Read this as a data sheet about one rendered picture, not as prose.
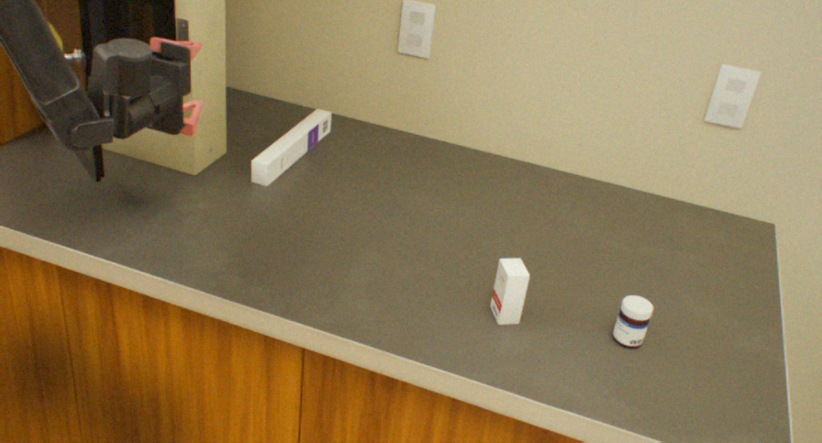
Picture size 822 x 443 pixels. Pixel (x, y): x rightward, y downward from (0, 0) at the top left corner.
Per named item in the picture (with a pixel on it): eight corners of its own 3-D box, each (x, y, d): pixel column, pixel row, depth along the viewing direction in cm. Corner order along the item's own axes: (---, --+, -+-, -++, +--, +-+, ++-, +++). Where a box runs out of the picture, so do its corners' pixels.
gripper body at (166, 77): (186, 61, 115) (156, 78, 109) (188, 127, 121) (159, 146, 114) (148, 51, 117) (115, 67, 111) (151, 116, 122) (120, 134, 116)
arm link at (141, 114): (92, 133, 110) (127, 148, 109) (93, 87, 106) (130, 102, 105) (124, 116, 116) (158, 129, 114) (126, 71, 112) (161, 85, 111)
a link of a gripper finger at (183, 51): (217, 33, 121) (182, 51, 113) (218, 78, 125) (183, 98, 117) (178, 24, 123) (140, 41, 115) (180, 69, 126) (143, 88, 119)
